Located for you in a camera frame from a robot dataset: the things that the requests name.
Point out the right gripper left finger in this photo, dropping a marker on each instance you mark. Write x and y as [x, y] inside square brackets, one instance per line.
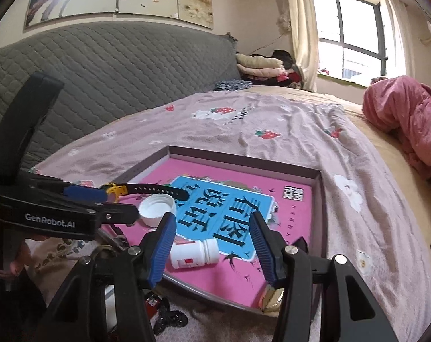
[78, 310]

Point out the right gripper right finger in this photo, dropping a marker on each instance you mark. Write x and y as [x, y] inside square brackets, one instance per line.
[349, 311]

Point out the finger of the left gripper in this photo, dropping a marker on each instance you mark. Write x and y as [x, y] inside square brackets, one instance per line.
[60, 187]
[47, 211]

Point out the black yellow wrist watch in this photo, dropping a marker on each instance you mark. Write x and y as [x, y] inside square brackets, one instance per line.
[116, 191]

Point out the white plastic bottle cap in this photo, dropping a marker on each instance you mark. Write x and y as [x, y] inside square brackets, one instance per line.
[152, 209]

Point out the black gold lipstick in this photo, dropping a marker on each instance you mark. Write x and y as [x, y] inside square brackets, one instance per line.
[270, 300]

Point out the white pill bottle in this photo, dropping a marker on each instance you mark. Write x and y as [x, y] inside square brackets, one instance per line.
[194, 254]

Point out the red lighter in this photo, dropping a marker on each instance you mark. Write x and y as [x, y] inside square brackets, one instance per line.
[152, 303]

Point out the person's left hand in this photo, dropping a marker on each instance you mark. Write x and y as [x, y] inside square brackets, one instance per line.
[22, 258]

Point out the black binder clip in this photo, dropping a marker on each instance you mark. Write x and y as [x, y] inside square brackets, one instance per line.
[168, 318]

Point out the pink strawberry bed sheet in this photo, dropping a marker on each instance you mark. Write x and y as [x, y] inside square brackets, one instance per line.
[369, 218]

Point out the pink Chinese workbook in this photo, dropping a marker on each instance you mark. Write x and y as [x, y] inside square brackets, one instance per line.
[221, 201]

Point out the shallow grey cardboard box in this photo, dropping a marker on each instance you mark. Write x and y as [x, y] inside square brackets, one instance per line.
[317, 243]

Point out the grey quilted headboard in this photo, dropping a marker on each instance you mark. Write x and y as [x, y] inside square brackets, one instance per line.
[110, 70]

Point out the dark patterned cloth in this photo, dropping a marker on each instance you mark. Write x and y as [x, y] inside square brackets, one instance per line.
[233, 85]

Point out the pink comforter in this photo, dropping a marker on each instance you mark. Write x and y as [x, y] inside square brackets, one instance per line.
[402, 105]

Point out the folded clothes stack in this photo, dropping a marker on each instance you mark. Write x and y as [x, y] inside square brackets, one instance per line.
[279, 70]

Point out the cream curtain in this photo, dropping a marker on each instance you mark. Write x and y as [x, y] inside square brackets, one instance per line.
[298, 19]

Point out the window with dark frame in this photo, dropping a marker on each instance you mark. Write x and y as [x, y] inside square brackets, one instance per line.
[352, 44]

